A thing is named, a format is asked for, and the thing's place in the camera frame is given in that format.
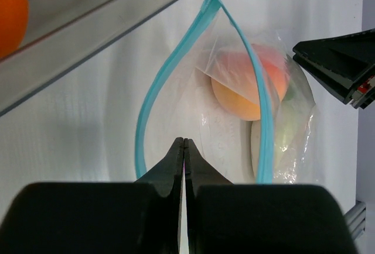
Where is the clear grey plastic container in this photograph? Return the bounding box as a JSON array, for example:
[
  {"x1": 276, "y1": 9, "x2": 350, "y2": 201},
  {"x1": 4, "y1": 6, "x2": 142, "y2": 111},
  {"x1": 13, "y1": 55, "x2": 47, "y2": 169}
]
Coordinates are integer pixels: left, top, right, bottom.
[{"x1": 1, "y1": 0, "x2": 177, "y2": 114}]

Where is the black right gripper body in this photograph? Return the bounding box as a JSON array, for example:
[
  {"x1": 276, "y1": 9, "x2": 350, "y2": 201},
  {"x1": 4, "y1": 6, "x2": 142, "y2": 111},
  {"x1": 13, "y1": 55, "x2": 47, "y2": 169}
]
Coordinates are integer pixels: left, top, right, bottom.
[{"x1": 349, "y1": 63, "x2": 374, "y2": 109}]

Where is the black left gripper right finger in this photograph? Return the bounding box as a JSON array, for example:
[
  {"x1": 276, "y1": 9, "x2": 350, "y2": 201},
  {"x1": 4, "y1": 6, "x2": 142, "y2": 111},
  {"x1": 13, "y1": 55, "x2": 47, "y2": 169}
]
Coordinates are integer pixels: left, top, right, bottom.
[{"x1": 184, "y1": 139, "x2": 356, "y2": 253}]

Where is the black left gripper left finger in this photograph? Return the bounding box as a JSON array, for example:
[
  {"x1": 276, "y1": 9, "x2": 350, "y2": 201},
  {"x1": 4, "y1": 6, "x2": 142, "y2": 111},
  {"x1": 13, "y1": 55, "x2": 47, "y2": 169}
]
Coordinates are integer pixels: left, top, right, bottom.
[{"x1": 1, "y1": 138, "x2": 183, "y2": 253}]

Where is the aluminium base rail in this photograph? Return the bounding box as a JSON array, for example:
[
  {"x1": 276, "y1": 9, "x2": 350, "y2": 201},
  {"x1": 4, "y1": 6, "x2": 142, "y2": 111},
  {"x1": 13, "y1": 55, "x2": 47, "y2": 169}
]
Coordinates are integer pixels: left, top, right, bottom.
[{"x1": 345, "y1": 201, "x2": 366, "y2": 241}]

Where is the orange fake orange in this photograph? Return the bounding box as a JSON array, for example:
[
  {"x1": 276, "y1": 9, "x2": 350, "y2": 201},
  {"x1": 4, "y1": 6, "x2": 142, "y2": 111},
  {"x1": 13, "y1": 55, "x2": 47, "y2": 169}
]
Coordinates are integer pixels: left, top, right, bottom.
[{"x1": 1, "y1": 0, "x2": 29, "y2": 58}]

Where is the pink fake peach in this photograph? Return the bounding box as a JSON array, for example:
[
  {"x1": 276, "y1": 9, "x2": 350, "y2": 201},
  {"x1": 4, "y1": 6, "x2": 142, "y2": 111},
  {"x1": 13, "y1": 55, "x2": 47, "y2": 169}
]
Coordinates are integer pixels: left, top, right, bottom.
[{"x1": 211, "y1": 43, "x2": 289, "y2": 121}]

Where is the green fake leaf piece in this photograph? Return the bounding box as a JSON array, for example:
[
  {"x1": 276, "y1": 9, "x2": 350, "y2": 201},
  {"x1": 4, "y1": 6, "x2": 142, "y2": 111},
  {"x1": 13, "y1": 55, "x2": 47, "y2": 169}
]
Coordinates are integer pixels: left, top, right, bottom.
[{"x1": 275, "y1": 84, "x2": 304, "y2": 156}]

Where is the white fake daikon radish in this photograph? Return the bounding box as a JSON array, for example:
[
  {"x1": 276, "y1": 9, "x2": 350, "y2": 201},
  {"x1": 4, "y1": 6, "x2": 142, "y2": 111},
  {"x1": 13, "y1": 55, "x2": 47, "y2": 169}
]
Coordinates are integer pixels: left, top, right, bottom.
[{"x1": 250, "y1": 121, "x2": 275, "y2": 184}]

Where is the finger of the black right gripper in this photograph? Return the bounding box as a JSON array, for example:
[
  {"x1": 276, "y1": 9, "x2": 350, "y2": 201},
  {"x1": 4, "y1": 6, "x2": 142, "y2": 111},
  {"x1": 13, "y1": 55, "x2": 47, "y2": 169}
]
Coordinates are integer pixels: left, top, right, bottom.
[
  {"x1": 293, "y1": 54, "x2": 351, "y2": 104},
  {"x1": 292, "y1": 29, "x2": 374, "y2": 65}
]

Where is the clear zip top bag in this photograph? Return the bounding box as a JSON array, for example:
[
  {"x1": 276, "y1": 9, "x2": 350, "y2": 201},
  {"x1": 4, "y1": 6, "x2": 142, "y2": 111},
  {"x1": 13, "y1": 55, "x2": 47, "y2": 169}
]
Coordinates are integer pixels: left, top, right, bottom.
[{"x1": 134, "y1": 0, "x2": 321, "y2": 184}]

